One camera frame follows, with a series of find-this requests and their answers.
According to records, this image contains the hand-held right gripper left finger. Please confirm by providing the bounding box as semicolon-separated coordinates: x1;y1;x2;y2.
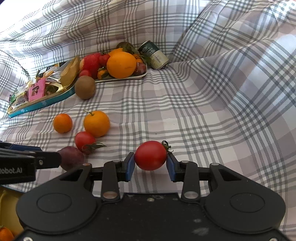
59;152;136;201

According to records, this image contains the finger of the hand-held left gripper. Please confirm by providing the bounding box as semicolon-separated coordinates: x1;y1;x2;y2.
35;151;62;169
0;142;43;152

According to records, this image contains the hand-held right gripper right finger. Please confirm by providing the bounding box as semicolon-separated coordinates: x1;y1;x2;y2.
165;153;238;201

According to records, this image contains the dark red plum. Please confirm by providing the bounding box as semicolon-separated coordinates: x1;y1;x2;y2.
56;146;85;172
134;62;147;75

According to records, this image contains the red tomato with stem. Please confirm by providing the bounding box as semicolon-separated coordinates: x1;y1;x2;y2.
75;131;107;154
134;140;174;171

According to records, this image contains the gold tin tray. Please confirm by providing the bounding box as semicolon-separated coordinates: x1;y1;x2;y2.
0;187;23;241

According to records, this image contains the orange with stem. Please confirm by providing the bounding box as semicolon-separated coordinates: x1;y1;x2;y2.
83;110;110;138

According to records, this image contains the small orange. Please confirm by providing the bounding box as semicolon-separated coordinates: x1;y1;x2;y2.
0;226;15;241
53;113;73;134

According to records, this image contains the teal tin of snacks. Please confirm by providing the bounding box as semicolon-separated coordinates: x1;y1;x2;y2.
7;56;80;118

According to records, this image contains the pink snack packet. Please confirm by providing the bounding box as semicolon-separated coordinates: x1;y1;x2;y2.
28;77;46;102

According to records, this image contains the grey plaid bed sheet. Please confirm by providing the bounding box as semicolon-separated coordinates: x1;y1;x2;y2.
0;0;296;234

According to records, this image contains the brown kiwi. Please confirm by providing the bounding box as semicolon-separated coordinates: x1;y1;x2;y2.
74;75;96;100

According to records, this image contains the silver foil packet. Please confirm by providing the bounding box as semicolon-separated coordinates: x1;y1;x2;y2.
45;66;67;81

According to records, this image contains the black snack packet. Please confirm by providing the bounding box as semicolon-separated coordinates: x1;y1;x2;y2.
38;61;70;77

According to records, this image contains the white fruit plate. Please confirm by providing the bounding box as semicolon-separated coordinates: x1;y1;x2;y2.
94;66;148;84

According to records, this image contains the tan paper snack bag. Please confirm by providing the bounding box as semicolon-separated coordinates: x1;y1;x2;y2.
60;56;80;86

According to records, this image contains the red apple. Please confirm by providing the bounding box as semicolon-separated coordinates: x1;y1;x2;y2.
79;53;102;78

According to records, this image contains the green drink can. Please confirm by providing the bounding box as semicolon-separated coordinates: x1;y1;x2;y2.
138;40;170;70

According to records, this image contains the dark green leafy fruit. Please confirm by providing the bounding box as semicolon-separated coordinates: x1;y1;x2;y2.
116;41;136;54

